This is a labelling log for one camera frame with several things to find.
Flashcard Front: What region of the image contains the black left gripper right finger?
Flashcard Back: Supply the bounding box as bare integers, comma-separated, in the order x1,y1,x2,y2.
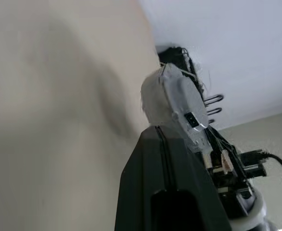
150,125,232,231

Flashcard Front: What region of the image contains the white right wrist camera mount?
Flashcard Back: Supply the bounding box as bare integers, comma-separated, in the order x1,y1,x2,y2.
227,188,269,229

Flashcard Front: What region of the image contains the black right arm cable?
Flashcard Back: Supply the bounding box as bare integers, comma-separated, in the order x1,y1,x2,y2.
261,153,282,186

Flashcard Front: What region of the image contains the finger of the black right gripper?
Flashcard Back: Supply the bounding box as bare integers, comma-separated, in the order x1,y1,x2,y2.
156,45,225,124

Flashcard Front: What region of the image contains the silver round motor disc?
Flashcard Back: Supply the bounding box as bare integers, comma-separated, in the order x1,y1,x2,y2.
140,63,210,154

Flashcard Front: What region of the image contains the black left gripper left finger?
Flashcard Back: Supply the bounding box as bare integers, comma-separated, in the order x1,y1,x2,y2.
115,125,167,231

